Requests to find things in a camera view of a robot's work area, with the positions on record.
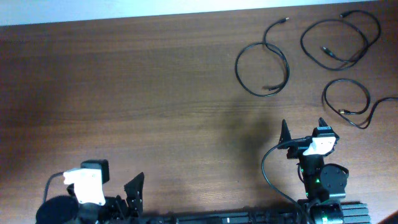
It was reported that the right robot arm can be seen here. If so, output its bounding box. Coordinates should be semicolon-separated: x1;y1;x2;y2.
277;118;349;223

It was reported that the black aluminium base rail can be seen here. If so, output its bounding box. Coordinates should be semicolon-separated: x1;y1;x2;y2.
136;203;371;224

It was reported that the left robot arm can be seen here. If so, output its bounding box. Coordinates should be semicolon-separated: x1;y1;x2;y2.
35;172;144;224

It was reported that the thick black usb cable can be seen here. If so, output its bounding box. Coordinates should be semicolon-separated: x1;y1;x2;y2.
299;9;382;72

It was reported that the thin black usb cable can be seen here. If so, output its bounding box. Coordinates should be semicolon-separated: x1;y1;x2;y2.
234;17;291;98
321;77;398;130

